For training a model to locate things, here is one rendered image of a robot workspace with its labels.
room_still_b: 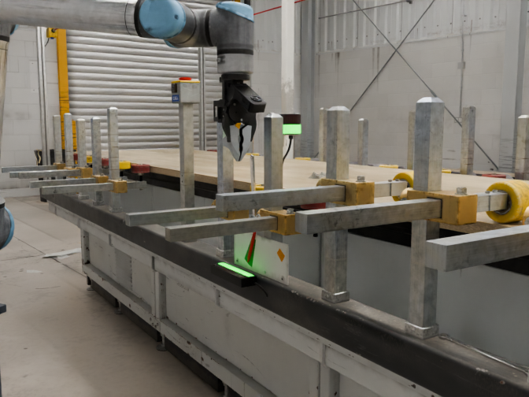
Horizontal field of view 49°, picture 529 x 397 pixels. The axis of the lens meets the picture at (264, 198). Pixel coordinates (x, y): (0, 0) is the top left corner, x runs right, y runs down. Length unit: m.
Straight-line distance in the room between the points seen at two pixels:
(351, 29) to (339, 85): 1.04
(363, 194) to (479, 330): 0.38
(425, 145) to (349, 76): 10.14
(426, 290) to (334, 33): 10.59
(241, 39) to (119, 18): 0.28
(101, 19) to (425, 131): 0.77
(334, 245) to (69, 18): 0.79
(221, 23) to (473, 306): 0.85
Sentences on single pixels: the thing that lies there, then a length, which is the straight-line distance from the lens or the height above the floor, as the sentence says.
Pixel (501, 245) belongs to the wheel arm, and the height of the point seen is 0.95.
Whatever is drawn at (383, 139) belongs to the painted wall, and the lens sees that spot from 10.56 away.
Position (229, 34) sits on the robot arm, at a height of 1.30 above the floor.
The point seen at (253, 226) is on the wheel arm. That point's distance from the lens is 1.38.
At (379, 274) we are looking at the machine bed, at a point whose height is 0.71.
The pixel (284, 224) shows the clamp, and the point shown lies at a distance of 1.39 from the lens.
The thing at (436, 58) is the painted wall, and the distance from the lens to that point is 9.96.
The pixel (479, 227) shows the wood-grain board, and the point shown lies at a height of 0.89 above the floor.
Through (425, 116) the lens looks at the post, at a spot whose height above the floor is 1.10.
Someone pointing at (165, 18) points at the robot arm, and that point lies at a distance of 1.33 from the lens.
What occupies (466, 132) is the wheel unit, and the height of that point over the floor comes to 1.05.
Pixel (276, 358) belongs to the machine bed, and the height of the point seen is 0.31.
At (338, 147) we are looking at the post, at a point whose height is 1.04.
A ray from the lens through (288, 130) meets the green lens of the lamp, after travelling 1.45.
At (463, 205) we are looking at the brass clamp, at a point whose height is 0.95.
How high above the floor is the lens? 1.09
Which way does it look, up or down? 8 degrees down
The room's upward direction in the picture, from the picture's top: straight up
